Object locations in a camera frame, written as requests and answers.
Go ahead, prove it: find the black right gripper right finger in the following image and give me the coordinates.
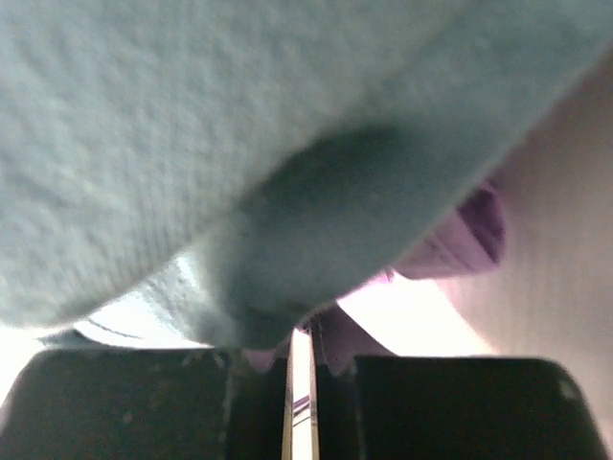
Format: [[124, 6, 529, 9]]
[[309, 319, 608, 459]]

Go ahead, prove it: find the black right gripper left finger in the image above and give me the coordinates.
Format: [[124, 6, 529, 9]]
[[1, 349, 288, 460]]

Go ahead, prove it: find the lilac cloth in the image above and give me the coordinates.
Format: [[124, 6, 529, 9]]
[[243, 179, 509, 378]]

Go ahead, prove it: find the blue-grey cloth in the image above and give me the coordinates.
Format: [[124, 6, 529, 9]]
[[1, 1, 612, 348]]

